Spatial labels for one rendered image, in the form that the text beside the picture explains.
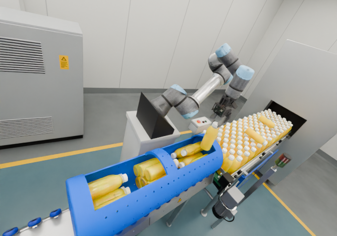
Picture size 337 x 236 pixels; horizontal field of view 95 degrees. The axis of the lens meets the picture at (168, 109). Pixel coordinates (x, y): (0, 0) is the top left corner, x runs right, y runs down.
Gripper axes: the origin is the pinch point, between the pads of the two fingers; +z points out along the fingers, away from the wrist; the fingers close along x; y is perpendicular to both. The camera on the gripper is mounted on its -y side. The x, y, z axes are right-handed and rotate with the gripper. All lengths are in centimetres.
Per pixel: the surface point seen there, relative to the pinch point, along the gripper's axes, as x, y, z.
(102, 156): -103, 27, 142
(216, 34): -236, -275, -28
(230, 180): 23.1, -19.0, 39.9
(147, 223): 14, 42, 53
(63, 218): -7, 79, 48
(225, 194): 27, -24, 58
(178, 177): 10.1, 29.9, 21.2
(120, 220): 13, 61, 25
